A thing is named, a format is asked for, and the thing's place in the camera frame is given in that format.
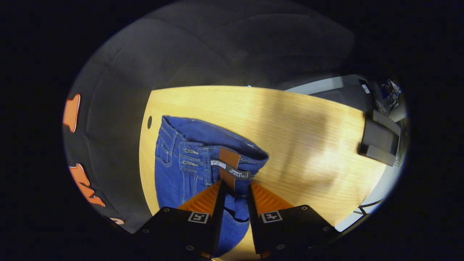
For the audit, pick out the black boxy device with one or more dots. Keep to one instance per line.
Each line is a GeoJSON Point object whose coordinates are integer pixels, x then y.
{"type": "Point", "coordinates": [378, 139]}

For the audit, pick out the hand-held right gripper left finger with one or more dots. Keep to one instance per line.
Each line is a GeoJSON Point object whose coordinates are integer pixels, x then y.
{"type": "Point", "coordinates": [218, 217]}

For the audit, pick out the blue white patterned object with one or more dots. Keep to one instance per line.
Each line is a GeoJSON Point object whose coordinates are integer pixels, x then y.
{"type": "Point", "coordinates": [390, 90]}

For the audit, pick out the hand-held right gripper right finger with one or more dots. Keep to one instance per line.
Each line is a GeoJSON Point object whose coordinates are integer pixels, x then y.
{"type": "Point", "coordinates": [253, 224]}

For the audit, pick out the blue denim jeans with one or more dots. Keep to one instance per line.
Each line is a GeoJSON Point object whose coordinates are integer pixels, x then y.
{"type": "Point", "coordinates": [181, 174]}

